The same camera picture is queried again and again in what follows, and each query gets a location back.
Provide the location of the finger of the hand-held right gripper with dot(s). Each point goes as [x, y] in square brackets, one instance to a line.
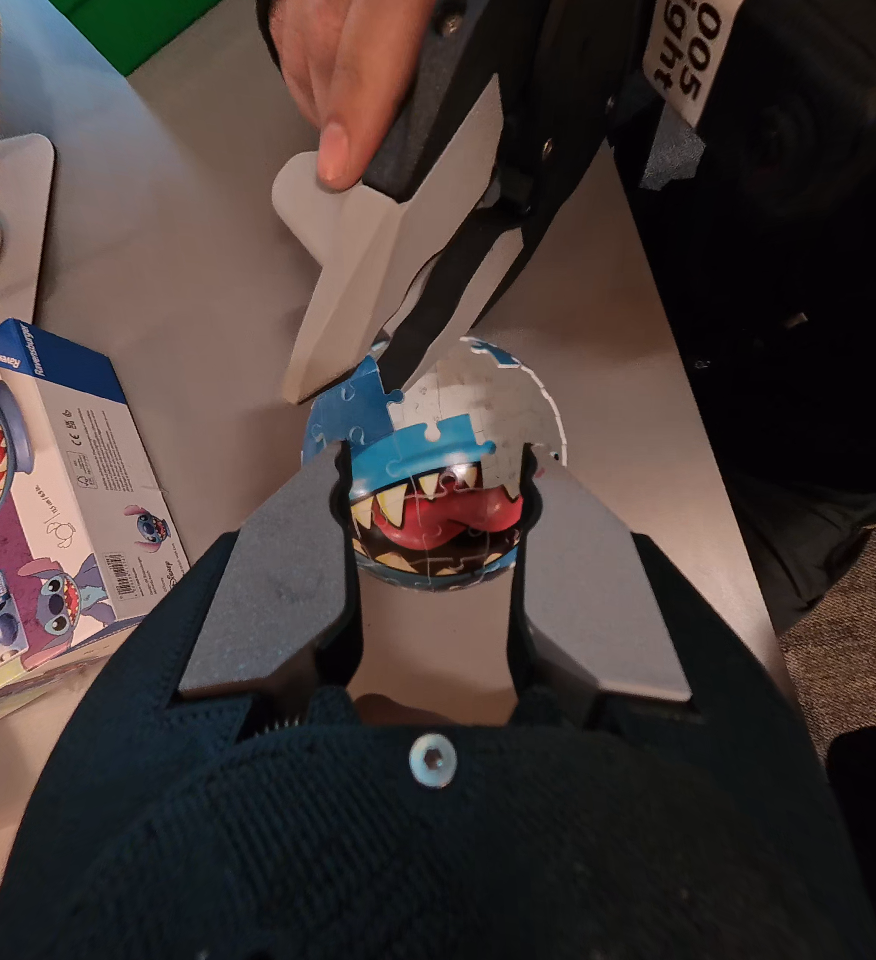
[502, 270]
[363, 300]

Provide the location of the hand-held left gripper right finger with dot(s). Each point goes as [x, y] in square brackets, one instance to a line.
[603, 607]

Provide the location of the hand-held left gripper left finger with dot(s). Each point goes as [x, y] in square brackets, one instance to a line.
[273, 600]

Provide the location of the blue puzzle ball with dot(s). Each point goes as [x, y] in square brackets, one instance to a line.
[438, 517]

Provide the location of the cartoon printed puzzle box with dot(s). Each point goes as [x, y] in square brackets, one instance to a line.
[55, 525]

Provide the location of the person's right hand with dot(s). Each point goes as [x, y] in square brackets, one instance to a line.
[348, 75]

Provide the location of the green plastic bin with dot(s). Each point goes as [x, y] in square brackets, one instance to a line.
[138, 30]

